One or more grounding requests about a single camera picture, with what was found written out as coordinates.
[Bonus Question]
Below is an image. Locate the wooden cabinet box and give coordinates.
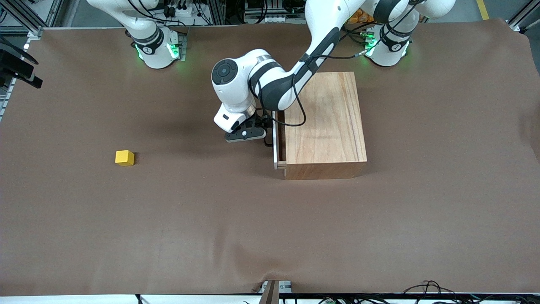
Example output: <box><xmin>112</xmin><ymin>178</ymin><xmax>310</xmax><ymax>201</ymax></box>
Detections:
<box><xmin>283</xmin><ymin>71</ymin><xmax>368</xmax><ymax>181</ymax></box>

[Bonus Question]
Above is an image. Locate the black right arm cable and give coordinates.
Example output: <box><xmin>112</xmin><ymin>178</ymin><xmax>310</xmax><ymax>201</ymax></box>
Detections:
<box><xmin>0</xmin><ymin>35</ymin><xmax>40</xmax><ymax>65</ymax></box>

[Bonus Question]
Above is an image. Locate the black cable bundle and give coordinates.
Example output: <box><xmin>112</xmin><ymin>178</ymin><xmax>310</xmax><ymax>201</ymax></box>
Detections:
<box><xmin>402</xmin><ymin>280</ymin><xmax>540</xmax><ymax>304</ymax></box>

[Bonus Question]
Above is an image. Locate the brown table cover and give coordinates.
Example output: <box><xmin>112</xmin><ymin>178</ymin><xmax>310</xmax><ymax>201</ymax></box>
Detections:
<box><xmin>0</xmin><ymin>19</ymin><xmax>540</xmax><ymax>296</ymax></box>

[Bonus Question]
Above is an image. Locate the white perforated side rail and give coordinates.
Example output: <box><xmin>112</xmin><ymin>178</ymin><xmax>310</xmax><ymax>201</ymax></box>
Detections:
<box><xmin>0</xmin><ymin>78</ymin><xmax>18</xmax><ymax>123</ymax></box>

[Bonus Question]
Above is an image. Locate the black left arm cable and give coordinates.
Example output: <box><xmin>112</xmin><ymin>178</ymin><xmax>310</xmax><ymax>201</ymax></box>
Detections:
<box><xmin>252</xmin><ymin>50</ymin><xmax>368</xmax><ymax>128</ymax></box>

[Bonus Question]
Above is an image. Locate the metal table edge bracket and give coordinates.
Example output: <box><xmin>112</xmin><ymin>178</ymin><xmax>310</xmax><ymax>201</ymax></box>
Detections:
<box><xmin>258</xmin><ymin>280</ymin><xmax>293</xmax><ymax>304</ymax></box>

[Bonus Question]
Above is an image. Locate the orange lumpy pile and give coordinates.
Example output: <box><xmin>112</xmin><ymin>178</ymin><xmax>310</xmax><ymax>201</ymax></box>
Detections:
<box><xmin>348</xmin><ymin>8</ymin><xmax>377</xmax><ymax>24</ymax></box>

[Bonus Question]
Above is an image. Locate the wooden drawer with black handle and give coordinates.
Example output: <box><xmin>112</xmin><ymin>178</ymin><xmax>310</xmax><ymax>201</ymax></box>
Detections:
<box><xmin>263</xmin><ymin>111</ymin><xmax>288</xmax><ymax>170</ymax></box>

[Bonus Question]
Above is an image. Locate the aluminium frame profile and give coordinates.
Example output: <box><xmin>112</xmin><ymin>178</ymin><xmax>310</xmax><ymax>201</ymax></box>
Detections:
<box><xmin>205</xmin><ymin>0</ymin><xmax>227</xmax><ymax>26</ymax></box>
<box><xmin>508</xmin><ymin>8</ymin><xmax>533</xmax><ymax>33</ymax></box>
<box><xmin>0</xmin><ymin>0</ymin><xmax>43</xmax><ymax>38</ymax></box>

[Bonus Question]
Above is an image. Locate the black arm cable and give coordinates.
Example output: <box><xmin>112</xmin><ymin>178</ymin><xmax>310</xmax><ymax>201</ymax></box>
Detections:
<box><xmin>0</xmin><ymin>35</ymin><xmax>40</xmax><ymax>65</ymax></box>
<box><xmin>252</xmin><ymin>50</ymin><xmax>368</xmax><ymax>128</ymax></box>

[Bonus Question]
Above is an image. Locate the yellow wooden block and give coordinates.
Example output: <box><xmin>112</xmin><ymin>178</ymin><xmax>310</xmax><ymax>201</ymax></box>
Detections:
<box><xmin>115</xmin><ymin>150</ymin><xmax>135</xmax><ymax>167</ymax></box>

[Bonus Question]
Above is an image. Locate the white power strip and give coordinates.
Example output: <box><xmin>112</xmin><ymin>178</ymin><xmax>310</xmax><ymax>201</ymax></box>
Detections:
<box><xmin>162</xmin><ymin>0</ymin><xmax>203</xmax><ymax>18</ymax></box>

